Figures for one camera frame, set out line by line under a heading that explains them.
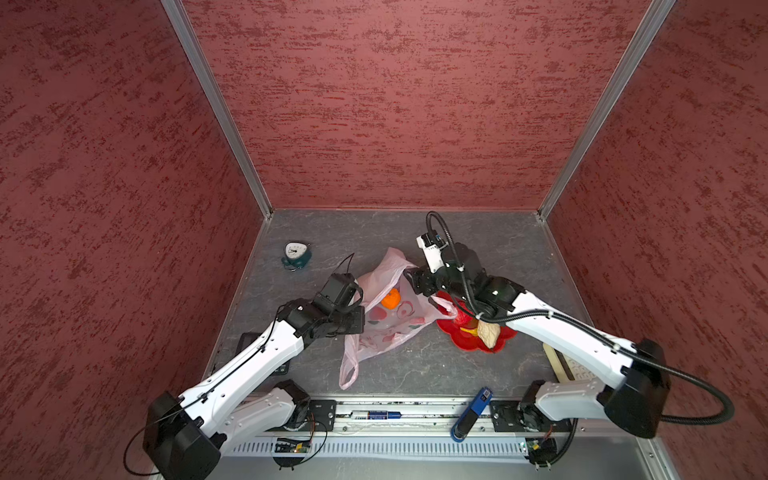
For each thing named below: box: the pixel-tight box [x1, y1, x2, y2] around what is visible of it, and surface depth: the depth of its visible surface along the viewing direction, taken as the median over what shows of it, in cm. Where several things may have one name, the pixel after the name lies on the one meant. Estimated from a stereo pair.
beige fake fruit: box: [477, 320, 500, 349], surface depth 83 cm
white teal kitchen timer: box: [282, 242, 312, 271], surface depth 105 cm
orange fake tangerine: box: [380, 288, 401, 310], surface depth 94 cm
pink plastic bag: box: [338, 247, 457, 390], surface depth 77 cm
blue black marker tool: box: [450, 387, 494, 443], surface depth 74 cm
